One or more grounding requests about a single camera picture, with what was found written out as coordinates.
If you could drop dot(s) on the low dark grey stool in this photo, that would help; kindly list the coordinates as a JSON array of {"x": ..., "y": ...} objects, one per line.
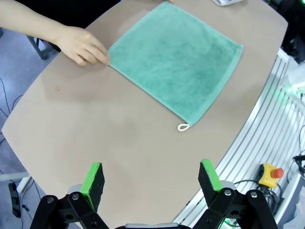
[{"x": 40, "y": 48}]

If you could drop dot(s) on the person's right hand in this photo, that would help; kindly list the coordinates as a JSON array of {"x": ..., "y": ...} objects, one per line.
[{"x": 81, "y": 45}]

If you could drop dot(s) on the person's left hand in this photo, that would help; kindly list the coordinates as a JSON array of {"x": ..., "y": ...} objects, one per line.
[{"x": 172, "y": 1}]

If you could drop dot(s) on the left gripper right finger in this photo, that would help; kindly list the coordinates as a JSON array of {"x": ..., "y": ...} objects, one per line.
[{"x": 228, "y": 210}]

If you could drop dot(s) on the person in black t-shirt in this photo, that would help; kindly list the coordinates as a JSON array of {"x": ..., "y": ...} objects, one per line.
[{"x": 83, "y": 12}]

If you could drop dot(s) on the yellow emergency stop button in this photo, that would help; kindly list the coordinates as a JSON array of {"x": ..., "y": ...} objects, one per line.
[{"x": 268, "y": 176}]

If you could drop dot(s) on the person's right forearm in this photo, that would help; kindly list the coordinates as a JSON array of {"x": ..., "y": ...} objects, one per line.
[{"x": 28, "y": 23}]

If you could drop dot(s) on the aluminium profile frame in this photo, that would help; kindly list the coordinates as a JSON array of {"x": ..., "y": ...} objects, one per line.
[{"x": 257, "y": 133}]

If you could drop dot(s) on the beige terry towel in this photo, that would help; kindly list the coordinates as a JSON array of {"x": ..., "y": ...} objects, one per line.
[{"x": 226, "y": 2}]

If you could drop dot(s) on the green terry towel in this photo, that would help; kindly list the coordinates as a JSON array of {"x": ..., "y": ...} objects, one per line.
[{"x": 174, "y": 62}]

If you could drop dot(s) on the white table foot bar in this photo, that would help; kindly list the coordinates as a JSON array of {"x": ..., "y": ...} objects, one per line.
[{"x": 14, "y": 177}]

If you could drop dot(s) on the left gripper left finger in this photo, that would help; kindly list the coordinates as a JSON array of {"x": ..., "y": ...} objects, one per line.
[{"x": 71, "y": 212}]

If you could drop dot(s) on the black power strip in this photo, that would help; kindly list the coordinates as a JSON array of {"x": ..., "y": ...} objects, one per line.
[{"x": 14, "y": 200}]

